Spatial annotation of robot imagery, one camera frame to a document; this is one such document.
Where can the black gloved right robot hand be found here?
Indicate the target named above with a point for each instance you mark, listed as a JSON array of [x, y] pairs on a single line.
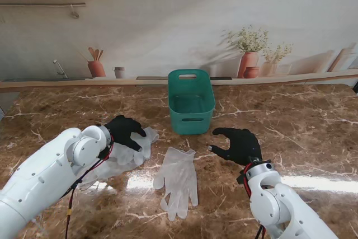
[[246, 146]]

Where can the green plastic basket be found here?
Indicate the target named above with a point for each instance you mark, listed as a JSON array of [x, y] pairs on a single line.
[[193, 127]]

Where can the translucent white disposable glove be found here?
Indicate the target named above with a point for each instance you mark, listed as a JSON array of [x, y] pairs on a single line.
[[123, 158], [179, 177], [149, 138]]

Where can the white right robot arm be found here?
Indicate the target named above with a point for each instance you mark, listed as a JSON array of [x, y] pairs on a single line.
[[268, 199]]

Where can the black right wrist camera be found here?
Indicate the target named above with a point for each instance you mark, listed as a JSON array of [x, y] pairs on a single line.
[[241, 178]]

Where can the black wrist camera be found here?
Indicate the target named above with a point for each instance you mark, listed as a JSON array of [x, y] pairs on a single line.
[[241, 178], [102, 155]]

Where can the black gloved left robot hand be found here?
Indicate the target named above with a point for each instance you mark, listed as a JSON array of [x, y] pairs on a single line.
[[124, 130]]

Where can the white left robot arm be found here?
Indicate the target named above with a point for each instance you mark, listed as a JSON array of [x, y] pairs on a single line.
[[42, 172]]

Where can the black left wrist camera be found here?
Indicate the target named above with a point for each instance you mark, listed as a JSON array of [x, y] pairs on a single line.
[[102, 155]]

